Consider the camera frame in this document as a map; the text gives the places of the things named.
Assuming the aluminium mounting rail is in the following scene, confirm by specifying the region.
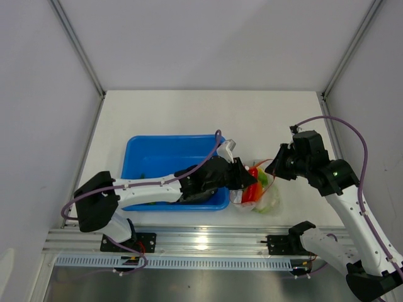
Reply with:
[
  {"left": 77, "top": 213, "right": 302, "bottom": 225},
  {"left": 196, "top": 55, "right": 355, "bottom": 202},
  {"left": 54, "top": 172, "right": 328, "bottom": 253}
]
[{"left": 42, "top": 226, "right": 288, "bottom": 258}]

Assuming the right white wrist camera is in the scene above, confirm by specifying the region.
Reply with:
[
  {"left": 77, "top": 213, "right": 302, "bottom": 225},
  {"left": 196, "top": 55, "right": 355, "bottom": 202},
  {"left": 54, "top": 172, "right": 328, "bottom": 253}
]
[{"left": 289, "top": 125, "right": 299, "bottom": 134}]

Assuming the red chili pepper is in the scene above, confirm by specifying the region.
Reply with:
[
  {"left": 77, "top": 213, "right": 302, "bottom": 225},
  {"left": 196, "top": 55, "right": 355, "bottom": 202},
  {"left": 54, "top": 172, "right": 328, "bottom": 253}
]
[{"left": 249, "top": 167, "right": 258, "bottom": 179}]

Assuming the blue plastic bin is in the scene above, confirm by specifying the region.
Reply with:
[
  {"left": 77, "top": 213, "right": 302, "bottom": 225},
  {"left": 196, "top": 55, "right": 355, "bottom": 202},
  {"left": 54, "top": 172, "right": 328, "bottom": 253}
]
[{"left": 121, "top": 134, "right": 229, "bottom": 211}]

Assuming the small green chili pepper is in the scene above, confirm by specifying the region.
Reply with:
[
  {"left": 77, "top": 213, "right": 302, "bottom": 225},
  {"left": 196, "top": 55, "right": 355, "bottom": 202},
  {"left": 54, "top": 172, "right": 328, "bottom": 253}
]
[{"left": 135, "top": 172, "right": 165, "bottom": 204}]

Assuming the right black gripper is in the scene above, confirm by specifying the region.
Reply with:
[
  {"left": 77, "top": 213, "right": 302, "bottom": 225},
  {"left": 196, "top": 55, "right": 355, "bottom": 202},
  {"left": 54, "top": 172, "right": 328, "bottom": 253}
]
[{"left": 264, "top": 143, "right": 310, "bottom": 181}]

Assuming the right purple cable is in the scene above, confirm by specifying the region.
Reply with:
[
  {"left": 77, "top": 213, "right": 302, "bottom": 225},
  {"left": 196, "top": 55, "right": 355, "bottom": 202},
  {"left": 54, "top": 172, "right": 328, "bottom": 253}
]
[{"left": 294, "top": 115, "right": 403, "bottom": 302}]

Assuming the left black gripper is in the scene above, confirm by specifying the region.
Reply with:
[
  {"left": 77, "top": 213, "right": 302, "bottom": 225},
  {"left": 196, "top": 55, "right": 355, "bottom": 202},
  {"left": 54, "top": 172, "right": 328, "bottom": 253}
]
[{"left": 203, "top": 157, "right": 257, "bottom": 193}]

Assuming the purple cable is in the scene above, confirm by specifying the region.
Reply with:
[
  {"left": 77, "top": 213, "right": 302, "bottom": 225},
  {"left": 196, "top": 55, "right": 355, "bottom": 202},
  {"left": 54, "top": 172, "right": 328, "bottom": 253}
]
[
  {"left": 60, "top": 129, "right": 223, "bottom": 277},
  {"left": 294, "top": 115, "right": 403, "bottom": 302}
]

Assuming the left aluminium frame post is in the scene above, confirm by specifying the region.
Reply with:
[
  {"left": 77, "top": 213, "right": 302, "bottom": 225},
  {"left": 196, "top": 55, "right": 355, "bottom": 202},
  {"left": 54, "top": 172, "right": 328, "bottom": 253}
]
[{"left": 48, "top": 0, "right": 105, "bottom": 98}]

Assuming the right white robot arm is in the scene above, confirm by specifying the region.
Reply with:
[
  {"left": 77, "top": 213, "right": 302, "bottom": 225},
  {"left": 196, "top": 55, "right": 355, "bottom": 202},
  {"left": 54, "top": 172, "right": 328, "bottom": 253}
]
[{"left": 265, "top": 130, "right": 402, "bottom": 301}]

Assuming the white slotted cable duct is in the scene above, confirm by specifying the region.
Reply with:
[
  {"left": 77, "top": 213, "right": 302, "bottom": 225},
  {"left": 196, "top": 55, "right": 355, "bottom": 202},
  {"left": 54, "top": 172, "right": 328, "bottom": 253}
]
[{"left": 55, "top": 254, "right": 293, "bottom": 271}]

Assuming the grey toy fish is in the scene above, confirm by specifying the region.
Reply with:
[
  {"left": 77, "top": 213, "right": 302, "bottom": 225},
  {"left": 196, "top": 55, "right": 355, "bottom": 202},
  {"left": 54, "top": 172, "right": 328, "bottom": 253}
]
[{"left": 178, "top": 189, "right": 218, "bottom": 204}]

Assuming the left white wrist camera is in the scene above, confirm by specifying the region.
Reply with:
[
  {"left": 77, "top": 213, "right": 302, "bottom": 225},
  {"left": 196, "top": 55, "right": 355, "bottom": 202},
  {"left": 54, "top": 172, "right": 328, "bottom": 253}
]
[{"left": 216, "top": 139, "right": 236, "bottom": 164}]

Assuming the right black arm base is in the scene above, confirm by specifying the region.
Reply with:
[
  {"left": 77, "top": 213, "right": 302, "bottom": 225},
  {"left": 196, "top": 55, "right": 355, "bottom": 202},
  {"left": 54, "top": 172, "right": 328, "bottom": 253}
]
[{"left": 260, "top": 235, "right": 313, "bottom": 256}]

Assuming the clear zip top bag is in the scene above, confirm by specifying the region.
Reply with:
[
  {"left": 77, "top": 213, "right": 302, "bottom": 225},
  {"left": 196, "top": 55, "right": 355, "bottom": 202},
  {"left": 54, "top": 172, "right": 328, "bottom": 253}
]
[{"left": 229, "top": 159, "right": 281, "bottom": 215}]

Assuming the green grape bunch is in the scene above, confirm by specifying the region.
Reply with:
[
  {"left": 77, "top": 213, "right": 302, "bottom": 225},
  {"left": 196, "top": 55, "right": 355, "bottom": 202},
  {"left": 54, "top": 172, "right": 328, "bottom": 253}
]
[{"left": 258, "top": 169, "right": 269, "bottom": 187}]

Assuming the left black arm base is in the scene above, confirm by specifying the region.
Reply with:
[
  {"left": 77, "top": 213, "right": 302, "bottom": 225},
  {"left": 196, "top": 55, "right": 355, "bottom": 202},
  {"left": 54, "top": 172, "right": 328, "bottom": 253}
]
[{"left": 100, "top": 233, "right": 157, "bottom": 254}]

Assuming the white cauliflower with leaves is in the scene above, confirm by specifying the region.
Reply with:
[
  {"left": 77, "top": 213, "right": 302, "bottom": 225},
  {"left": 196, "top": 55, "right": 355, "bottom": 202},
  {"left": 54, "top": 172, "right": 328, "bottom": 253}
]
[{"left": 253, "top": 185, "right": 281, "bottom": 214}]

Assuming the right aluminium frame post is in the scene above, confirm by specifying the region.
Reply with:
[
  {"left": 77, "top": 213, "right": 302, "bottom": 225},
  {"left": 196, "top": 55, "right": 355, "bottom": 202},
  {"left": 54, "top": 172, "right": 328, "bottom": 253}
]
[{"left": 321, "top": 0, "right": 387, "bottom": 98}]

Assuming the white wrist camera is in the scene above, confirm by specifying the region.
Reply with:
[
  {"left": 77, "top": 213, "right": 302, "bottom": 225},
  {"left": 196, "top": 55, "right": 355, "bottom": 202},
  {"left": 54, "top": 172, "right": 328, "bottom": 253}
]
[
  {"left": 289, "top": 125, "right": 299, "bottom": 134},
  {"left": 216, "top": 139, "right": 236, "bottom": 164}
]

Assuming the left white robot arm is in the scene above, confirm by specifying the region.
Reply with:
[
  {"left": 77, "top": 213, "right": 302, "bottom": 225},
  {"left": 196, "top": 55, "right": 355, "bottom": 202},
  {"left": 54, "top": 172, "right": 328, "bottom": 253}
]
[{"left": 74, "top": 155, "right": 258, "bottom": 252}]

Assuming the red orange mango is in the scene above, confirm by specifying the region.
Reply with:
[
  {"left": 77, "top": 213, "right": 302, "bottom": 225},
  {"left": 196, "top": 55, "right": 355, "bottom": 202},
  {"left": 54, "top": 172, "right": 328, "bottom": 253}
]
[{"left": 241, "top": 182, "right": 263, "bottom": 203}]

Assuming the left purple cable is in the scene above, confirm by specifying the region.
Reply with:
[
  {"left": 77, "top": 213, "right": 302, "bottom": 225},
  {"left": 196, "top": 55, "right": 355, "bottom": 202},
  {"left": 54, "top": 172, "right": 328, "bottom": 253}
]
[{"left": 60, "top": 129, "right": 223, "bottom": 277}]

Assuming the aluminium frame post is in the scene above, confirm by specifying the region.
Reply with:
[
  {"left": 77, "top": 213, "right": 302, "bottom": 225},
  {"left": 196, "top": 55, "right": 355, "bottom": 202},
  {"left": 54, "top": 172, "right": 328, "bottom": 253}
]
[
  {"left": 48, "top": 0, "right": 105, "bottom": 98},
  {"left": 321, "top": 0, "right": 387, "bottom": 98}
]

